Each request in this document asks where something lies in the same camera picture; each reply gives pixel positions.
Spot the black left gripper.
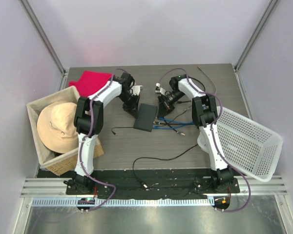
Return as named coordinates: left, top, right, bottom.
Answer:
left=119, top=92, right=141, bottom=119

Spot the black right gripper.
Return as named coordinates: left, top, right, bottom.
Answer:
left=158, top=90, right=185, bottom=119

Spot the black network switch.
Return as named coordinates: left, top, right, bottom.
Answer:
left=133, top=103, right=158, bottom=132

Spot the short black plug cable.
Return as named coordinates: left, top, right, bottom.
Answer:
left=111, top=126, right=135, bottom=136

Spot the grey ethernet cable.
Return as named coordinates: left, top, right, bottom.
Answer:
left=196, top=65, right=217, bottom=113

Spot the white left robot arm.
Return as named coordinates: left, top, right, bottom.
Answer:
left=74, top=71, right=143, bottom=195

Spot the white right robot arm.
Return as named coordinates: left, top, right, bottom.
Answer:
left=155, top=75, right=233, bottom=193

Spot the red cloth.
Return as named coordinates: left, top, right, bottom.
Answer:
left=68, top=71, right=112, bottom=97

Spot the black base mat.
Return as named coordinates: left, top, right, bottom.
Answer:
left=36, top=167, right=240, bottom=199

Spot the beige sun hat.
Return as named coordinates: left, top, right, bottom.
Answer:
left=37, top=101, right=79, bottom=154

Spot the wicker basket with liner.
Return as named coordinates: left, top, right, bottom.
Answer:
left=26, top=85, right=105, bottom=176

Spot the white plastic basket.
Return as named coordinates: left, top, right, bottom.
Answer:
left=196, top=106, right=283, bottom=182

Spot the blue ethernet cable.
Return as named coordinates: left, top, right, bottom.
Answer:
left=152, top=104, right=207, bottom=126
left=151, top=121, right=198, bottom=130

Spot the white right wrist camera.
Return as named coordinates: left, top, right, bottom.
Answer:
left=155, top=83, right=166, bottom=95

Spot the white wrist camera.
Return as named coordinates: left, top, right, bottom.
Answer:
left=131, top=85, right=143, bottom=96
left=155, top=83, right=166, bottom=95

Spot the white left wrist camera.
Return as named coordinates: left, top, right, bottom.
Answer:
left=131, top=85, right=143, bottom=96

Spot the thin black cable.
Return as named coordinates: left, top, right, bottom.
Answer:
left=152, top=77, right=207, bottom=136

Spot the aluminium rail front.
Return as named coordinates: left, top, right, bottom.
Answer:
left=21, top=176, right=287, bottom=210

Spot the aluminium frame post left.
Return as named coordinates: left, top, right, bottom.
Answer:
left=18, top=0, right=67, bottom=75

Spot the aluminium frame post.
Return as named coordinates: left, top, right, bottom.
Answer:
left=234, top=0, right=280, bottom=72
left=18, top=0, right=67, bottom=75

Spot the aluminium frame post right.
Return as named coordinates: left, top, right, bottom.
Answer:
left=234, top=0, right=280, bottom=72

